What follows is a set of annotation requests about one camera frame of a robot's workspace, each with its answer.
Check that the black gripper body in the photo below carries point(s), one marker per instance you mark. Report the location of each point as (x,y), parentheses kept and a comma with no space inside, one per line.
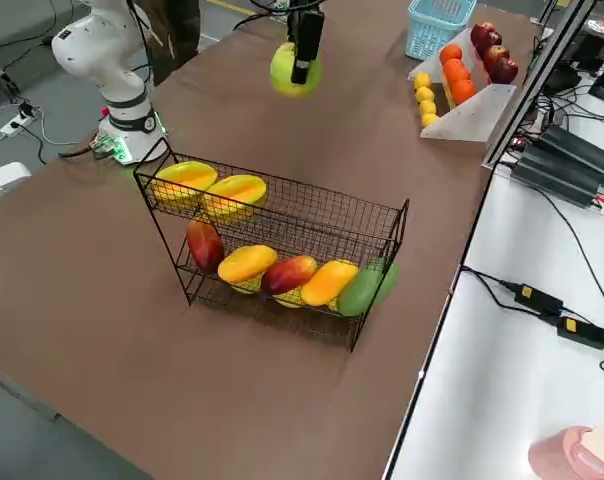
(309,35)

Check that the green apple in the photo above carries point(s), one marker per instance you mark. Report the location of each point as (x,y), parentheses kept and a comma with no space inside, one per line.
(282,75)

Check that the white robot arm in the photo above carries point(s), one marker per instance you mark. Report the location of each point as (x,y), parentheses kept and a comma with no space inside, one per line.
(107,65)

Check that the light blue plastic basket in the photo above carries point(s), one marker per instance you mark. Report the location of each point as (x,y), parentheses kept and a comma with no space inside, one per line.
(432,30)

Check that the large yellow fruit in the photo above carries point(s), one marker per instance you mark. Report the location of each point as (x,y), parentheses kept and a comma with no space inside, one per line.
(234,197)
(184,182)

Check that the red apple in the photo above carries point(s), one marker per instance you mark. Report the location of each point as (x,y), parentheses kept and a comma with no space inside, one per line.
(504,70)
(497,55)
(484,35)

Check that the clear acrylic tiered shelf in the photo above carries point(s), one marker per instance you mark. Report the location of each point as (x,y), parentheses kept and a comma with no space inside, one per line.
(472,120)

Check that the yellow lemon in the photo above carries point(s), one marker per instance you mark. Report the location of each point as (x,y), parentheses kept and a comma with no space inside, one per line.
(427,106)
(422,80)
(424,94)
(429,119)

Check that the person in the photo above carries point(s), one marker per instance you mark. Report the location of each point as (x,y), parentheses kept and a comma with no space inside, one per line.
(182,30)

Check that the orange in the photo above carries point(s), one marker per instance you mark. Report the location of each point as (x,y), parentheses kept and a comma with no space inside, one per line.
(456,69)
(451,52)
(464,94)
(462,81)

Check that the yellow mango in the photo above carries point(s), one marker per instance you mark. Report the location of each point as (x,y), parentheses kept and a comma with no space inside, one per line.
(328,282)
(247,262)

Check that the red mango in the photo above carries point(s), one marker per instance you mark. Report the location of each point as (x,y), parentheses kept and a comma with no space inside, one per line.
(289,274)
(204,246)

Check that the green mango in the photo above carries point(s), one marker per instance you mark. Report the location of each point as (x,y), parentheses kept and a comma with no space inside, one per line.
(368,290)

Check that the black round stand base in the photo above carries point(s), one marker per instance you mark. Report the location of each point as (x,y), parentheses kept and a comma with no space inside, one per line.
(567,80)

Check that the black finned power supply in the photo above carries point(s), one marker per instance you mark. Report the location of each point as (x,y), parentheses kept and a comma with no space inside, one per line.
(577,147)
(557,175)

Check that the white power strip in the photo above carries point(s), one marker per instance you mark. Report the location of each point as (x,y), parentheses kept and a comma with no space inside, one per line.
(19,122)

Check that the white box red label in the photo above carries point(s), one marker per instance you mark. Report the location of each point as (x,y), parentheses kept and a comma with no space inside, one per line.
(7,182)

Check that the black power brick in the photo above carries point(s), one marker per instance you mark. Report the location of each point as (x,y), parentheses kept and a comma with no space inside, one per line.
(537,297)
(582,332)

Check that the white side table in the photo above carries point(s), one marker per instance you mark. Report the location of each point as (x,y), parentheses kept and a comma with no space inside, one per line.
(482,400)

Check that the pink round object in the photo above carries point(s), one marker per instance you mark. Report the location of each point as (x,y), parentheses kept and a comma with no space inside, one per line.
(562,455)

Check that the grey metal post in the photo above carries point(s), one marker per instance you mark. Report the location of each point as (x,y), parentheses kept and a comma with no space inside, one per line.
(534,90)

